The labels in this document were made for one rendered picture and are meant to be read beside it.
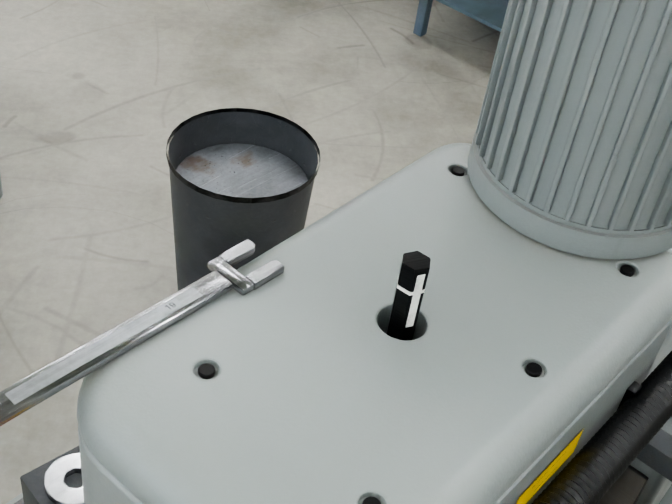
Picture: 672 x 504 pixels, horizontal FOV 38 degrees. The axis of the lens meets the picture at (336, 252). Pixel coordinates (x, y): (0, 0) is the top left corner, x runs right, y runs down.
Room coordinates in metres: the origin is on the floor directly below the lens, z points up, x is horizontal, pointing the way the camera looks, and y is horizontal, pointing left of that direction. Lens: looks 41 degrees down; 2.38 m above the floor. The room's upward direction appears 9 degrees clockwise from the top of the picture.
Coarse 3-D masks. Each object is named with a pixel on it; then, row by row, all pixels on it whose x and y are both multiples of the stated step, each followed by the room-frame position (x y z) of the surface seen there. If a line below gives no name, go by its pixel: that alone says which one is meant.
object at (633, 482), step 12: (636, 468) 0.73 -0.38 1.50; (648, 468) 0.73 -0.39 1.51; (624, 480) 0.73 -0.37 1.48; (636, 480) 0.72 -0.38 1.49; (648, 480) 0.72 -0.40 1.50; (660, 480) 0.72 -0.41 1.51; (612, 492) 0.73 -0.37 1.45; (624, 492) 0.73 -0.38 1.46; (636, 492) 0.72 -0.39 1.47; (648, 492) 0.72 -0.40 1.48; (660, 492) 0.73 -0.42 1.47
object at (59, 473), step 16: (48, 464) 0.86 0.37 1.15; (64, 464) 0.86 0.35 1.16; (80, 464) 0.86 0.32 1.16; (32, 480) 0.83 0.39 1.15; (48, 480) 0.82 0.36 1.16; (64, 480) 0.83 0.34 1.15; (80, 480) 0.84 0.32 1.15; (32, 496) 0.81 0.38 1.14; (48, 496) 0.80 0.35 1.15; (64, 496) 0.80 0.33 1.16; (80, 496) 0.81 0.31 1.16
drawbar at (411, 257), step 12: (408, 252) 0.52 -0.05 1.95; (420, 252) 0.52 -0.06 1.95; (408, 264) 0.50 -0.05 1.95; (420, 264) 0.51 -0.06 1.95; (408, 276) 0.50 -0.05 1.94; (396, 288) 0.51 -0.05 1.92; (408, 288) 0.50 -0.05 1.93; (396, 300) 0.50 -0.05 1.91; (408, 300) 0.50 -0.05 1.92; (420, 300) 0.50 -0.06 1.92; (396, 312) 0.50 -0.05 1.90; (408, 312) 0.50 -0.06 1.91; (396, 324) 0.50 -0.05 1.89; (396, 336) 0.50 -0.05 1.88; (408, 336) 0.50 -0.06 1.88
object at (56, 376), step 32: (224, 256) 0.54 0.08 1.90; (192, 288) 0.50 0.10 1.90; (224, 288) 0.51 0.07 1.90; (256, 288) 0.52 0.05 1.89; (128, 320) 0.46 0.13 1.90; (160, 320) 0.47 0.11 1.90; (96, 352) 0.43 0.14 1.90; (32, 384) 0.39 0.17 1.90; (64, 384) 0.40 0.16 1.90; (0, 416) 0.37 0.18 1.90
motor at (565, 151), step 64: (512, 0) 0.70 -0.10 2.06; (576, 0) 0.64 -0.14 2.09; (640, 0) 0.62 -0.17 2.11; (512, 64) 0.67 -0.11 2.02; (576, 64) 0.63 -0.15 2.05; (640, 64) 0.62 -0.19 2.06; (512, 128) 0.65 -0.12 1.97; (576, 128) 0.62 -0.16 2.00; (640, 128) 0.62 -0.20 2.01; (512, 192) 0.64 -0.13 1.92; (576, 192) 0.62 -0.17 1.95; (640, 192) 0.62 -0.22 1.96; (640, 256) 0.62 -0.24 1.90
